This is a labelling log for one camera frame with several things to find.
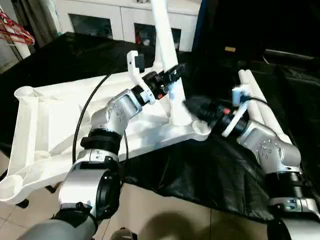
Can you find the white plastic table top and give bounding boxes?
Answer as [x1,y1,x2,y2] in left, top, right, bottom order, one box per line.
[0,69,212,205]

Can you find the white cabinet with glass doors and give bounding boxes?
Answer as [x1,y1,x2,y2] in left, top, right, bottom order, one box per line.
[52,0,202,52]

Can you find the large black screen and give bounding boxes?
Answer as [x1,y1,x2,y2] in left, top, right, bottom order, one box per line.
[195,0,320,61]

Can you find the black plastic mat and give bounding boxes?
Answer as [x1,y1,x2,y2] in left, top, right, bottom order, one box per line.
[0,31,320,223]

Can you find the red clothes hangers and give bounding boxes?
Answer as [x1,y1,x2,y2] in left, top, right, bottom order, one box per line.
[0,9,36,47]

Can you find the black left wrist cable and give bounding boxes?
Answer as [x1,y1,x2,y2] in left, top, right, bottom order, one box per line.
[71,72,132,177]

